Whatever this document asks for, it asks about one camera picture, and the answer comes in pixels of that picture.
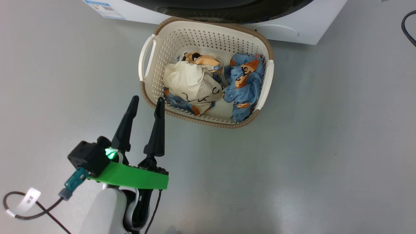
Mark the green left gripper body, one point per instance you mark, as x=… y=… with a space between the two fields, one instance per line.
x=130 y=177

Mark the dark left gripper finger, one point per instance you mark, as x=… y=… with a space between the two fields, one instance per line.
x=157 y=133
x=125 y=128

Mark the blue garment with orange cuff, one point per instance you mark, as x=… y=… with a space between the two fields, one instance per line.
x=177 y=101

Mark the cream garment with orange print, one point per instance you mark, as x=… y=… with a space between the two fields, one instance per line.
x=188 y=81

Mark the blue bear print garment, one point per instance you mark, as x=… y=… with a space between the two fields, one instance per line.
x=243 y=91

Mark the dark round washing machine door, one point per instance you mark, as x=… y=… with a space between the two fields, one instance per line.
x=227 y=11

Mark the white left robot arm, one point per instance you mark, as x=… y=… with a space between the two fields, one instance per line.
x=104 y=211

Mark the cream perforated laundry basket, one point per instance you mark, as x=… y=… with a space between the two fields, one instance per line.
x=195 y=35

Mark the white front-load washing machine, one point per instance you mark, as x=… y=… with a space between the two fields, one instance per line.
x=308 y=19

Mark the blue white energy label sticker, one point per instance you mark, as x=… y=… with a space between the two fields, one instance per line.
x=104 y=9

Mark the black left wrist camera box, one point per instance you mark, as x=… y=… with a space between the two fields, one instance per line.
x=87 y=156

